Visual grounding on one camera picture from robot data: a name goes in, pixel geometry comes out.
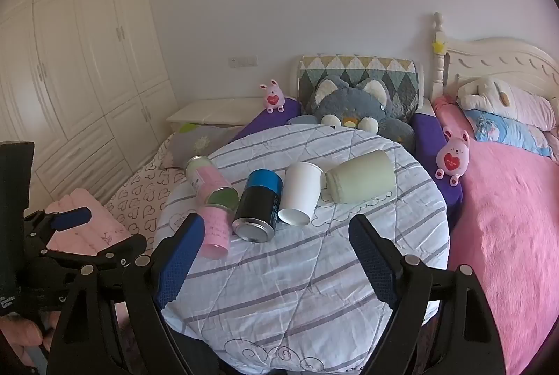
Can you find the folded pink towel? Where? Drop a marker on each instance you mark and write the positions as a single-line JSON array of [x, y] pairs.
[[87, 235]]

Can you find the grey flower pillow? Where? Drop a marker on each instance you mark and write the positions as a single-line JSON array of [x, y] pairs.
[[201, 143]]

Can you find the grey cat plush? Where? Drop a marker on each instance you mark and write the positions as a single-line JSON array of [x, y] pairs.
[[349, 104]]

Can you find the white dog plush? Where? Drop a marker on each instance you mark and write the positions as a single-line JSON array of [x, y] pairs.
[[515, 102]]

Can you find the cream wardrobe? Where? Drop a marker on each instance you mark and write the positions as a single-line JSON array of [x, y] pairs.
[[78, 74]]

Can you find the cream bed headboard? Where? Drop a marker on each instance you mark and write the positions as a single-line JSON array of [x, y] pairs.
[[489, 56]]

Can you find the heart printed sheet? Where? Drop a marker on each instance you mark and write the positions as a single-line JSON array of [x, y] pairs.
[[144, 196]]

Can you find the blue printed pillow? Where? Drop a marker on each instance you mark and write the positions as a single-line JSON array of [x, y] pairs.
[[502, 130]]

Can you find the cream nightstand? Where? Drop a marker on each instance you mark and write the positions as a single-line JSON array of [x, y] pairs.
[[209, 113]]

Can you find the white cup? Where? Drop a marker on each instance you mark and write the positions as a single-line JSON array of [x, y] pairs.
[[301, 189]]

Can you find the black and blue cup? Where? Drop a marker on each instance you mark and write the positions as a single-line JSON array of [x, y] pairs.
[[260, 200]]

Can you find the diamond patterned cushion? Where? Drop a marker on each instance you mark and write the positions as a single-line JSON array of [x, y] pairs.
[[404, 82]]

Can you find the wall socket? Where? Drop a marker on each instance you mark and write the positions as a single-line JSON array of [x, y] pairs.
[[243, 61]]

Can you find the pink blanket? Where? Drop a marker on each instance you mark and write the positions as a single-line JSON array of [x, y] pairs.
[[506, 235]]

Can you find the yellow star sticker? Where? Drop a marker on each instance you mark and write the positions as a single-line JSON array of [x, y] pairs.
[[438, 46]]

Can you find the purple pillow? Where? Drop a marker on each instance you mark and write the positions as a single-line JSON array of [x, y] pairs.
[[266, 117], [430, 143]]

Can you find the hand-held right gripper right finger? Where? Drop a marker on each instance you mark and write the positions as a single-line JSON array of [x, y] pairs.
[[374, 259]]

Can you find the round table with striped cover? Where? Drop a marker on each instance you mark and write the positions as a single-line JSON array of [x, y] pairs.
[[284, 296]]

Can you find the pink and green cup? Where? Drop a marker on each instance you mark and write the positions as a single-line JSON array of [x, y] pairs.
[[205, 178]]

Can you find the person's left hand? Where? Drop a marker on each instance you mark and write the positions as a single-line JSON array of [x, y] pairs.
[[22, 331]]

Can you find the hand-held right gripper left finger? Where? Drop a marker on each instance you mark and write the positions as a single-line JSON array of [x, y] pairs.
[[180, 259]]

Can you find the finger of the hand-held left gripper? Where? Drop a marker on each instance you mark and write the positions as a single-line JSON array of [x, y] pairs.
[[72, 218], [113, 250]]

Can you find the pale green cup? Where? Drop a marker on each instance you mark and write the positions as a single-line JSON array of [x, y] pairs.
[[362, 176]]

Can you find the small pink bunny toy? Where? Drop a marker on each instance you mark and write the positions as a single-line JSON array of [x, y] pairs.
[[273, 98]]

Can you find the large pink bunny toy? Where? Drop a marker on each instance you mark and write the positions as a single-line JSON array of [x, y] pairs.
[[454, 156]]

